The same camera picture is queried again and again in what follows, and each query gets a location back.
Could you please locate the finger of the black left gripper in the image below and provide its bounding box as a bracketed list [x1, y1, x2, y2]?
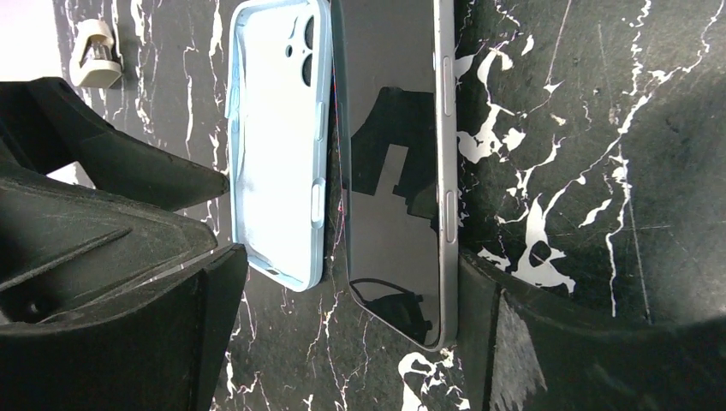
[1, 77, 229, 211]
[1, 177, 217, 324]

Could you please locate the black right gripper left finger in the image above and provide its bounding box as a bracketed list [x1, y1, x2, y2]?
[1, 245, 247, 410]

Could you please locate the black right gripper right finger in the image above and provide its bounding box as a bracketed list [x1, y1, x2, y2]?
[456, 250, 725, 410]

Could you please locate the light blue phone case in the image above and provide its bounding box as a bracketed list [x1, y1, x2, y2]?
[225, 1, 332, 292]

